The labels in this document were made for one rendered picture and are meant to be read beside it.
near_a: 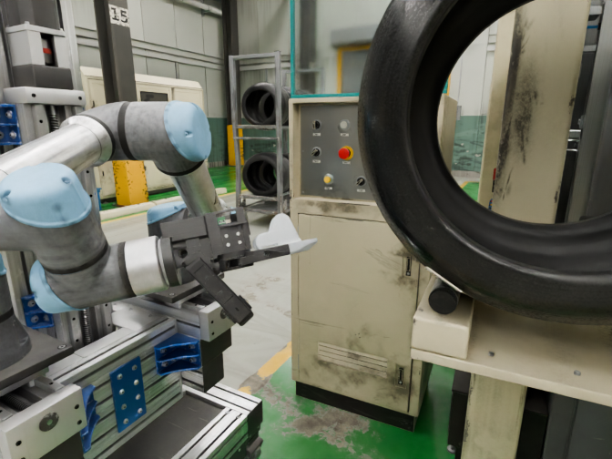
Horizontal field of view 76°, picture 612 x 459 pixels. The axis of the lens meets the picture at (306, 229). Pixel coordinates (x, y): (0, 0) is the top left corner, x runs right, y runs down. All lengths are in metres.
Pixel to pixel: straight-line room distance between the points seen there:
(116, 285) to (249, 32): 12.21
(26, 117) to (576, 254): 1.16
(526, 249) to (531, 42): 0.42
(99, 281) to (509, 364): 0.61
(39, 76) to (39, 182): 0.62
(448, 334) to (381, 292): 0.83
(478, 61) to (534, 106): 9.14
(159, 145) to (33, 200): 0.38
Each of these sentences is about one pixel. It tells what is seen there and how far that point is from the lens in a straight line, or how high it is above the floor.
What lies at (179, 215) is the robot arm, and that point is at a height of 0.92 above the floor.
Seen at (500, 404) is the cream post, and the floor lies 0.49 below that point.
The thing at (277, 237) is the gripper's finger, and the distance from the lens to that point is 0.55.
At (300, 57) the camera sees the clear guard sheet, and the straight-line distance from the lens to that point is 1.54.
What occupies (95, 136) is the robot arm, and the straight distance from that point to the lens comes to 0.81.
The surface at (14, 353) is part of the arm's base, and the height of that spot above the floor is 0.74.
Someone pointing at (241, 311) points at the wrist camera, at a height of 0.93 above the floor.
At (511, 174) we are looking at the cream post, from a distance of 0.99.
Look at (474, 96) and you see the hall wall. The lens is 10.04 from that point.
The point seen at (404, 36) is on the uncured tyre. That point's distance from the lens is 0.60.
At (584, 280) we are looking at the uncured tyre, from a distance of 0.61.
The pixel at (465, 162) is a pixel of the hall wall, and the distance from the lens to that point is 10.06.
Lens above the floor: 1.17
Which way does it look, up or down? 15 degrees down
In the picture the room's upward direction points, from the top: straight up
